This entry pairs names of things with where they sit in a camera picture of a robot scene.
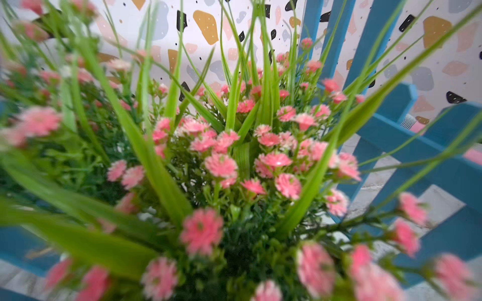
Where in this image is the blue white wooden rack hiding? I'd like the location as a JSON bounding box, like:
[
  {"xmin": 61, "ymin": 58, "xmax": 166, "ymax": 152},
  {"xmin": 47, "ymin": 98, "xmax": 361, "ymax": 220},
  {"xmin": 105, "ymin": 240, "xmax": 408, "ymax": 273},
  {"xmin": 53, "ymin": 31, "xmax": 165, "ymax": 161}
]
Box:
[{"xmin": 0, "ymin": 0, "xmax": 482, "ymax": 301}]

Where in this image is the pink flower pot front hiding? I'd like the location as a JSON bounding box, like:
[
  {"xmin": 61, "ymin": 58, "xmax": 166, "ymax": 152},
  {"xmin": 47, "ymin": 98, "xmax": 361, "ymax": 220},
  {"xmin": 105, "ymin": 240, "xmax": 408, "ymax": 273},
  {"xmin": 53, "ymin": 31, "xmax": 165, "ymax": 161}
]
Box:
[{"xmin": 1, "ymin": 1, "xmax": 481, "ymax": 300}]

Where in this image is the pink toy microphone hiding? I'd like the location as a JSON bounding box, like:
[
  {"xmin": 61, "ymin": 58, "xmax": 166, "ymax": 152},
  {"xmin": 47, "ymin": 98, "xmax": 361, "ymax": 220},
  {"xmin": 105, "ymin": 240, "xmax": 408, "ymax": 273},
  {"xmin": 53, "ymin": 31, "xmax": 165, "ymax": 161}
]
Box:
[{"xmin": 400, "ymin": 114, "xmax": 481, "ymax": 165}]

